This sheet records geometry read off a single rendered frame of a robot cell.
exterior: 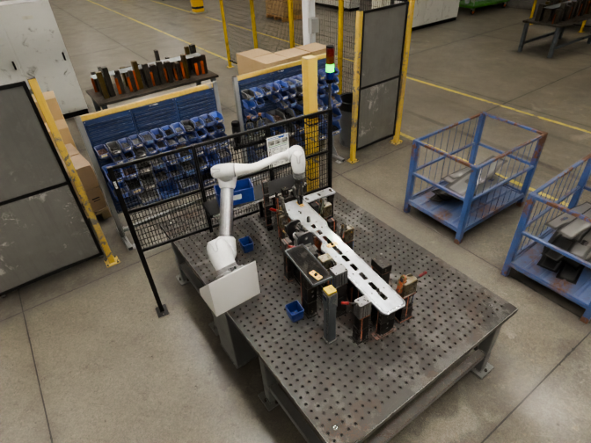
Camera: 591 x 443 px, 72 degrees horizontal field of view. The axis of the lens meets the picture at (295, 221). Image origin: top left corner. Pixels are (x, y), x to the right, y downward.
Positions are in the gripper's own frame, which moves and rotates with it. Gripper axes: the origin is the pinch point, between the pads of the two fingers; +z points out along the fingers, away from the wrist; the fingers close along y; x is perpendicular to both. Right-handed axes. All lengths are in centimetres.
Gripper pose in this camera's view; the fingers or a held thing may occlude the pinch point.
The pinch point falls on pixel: (300, 199)
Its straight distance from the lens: 321.5
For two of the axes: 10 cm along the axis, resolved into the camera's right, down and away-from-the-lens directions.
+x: 4.8, 5.1, -7.2
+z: 0.4, 8.0, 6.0
